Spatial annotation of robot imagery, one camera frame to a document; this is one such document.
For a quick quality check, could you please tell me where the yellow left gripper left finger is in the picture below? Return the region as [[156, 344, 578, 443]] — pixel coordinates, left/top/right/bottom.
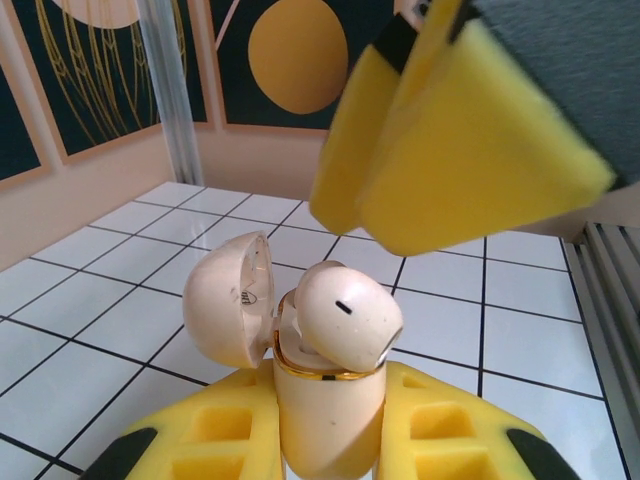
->
[[82, 362, 287, 480]]

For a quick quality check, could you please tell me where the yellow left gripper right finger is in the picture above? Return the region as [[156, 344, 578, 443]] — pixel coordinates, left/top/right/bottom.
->
[[373, 360, 626, 480]]

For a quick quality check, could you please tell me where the earbud charging case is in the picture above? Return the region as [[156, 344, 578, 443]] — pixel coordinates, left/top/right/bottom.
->
[[182, 229, 390, 480]]

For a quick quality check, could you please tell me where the wireless earbud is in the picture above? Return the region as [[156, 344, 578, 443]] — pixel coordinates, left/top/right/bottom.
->
[[292, 259, 405, 374]]

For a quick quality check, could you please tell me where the aluminium frame post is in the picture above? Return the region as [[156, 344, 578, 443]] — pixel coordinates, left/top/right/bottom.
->
[[137, 0, 205, 185]]

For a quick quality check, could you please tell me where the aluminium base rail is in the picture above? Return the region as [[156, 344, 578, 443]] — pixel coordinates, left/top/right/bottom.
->
[[562, 222, 640, 480]]

